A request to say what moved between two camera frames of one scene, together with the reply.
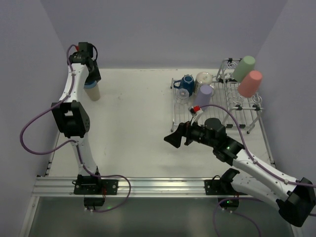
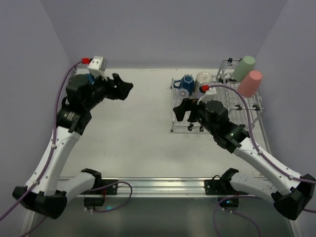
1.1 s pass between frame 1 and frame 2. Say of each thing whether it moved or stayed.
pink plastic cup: stayed
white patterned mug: stayed
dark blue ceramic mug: stayed
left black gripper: moved
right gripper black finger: moved
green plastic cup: stayed
